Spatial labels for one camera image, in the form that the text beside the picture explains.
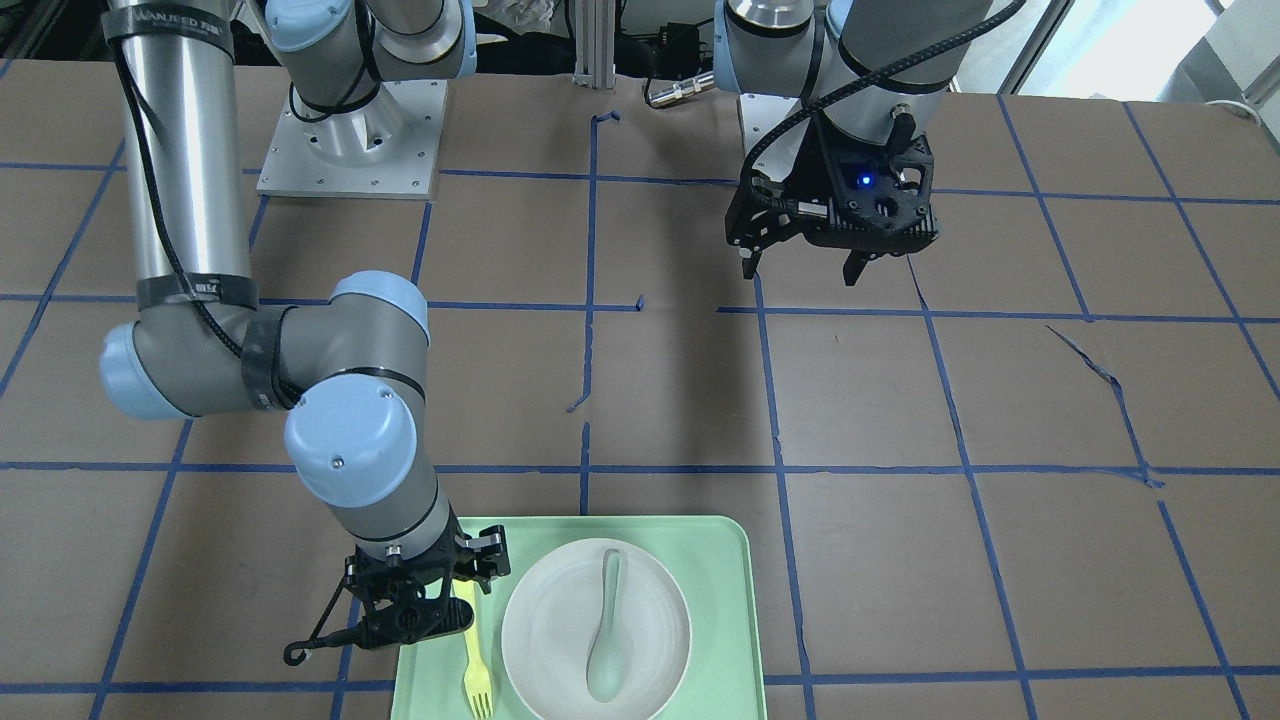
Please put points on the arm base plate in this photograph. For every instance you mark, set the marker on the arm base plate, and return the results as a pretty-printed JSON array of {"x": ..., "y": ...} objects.
[
  {"x": 385, "y": 150},
  {"x": 765, "y": 120}
]

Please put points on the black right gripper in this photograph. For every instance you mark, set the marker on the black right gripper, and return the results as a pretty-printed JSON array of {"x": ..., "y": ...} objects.
[{"x": 482, "y": 556}]

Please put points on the pale teal plastic spoon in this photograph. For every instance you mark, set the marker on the pale teal plastic spoon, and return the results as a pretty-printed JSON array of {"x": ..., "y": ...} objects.
[{"x": 606, "y": 661}]

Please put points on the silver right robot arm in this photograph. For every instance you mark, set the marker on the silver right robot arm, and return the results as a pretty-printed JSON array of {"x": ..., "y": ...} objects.
[{"x": 350, "y": 374}]

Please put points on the white round plate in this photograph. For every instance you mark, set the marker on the white round plate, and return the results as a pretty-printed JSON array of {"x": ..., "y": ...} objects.
[{"x": 550, "y": 622}]

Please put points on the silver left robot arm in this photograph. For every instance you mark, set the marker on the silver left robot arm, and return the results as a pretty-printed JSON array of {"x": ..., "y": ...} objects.
[{"x": 857, "y": 62}]

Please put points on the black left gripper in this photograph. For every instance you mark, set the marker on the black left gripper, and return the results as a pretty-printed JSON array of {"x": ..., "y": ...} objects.
[{"x": 829, "y": 168}]

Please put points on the mint green plastic tray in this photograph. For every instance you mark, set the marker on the mint green plastic tray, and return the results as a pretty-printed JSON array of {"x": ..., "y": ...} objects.
[{"x": 708, "y": 555}]

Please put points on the yellow plastic fork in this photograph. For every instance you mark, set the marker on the yellow plastic fork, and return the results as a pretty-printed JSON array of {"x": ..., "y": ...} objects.
[{"x": 477, "y": 677}]

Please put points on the aluminium frame post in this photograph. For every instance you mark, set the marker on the aluminium frame post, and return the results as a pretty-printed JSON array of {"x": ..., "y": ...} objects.
[{"x": 594, "y": 36}]

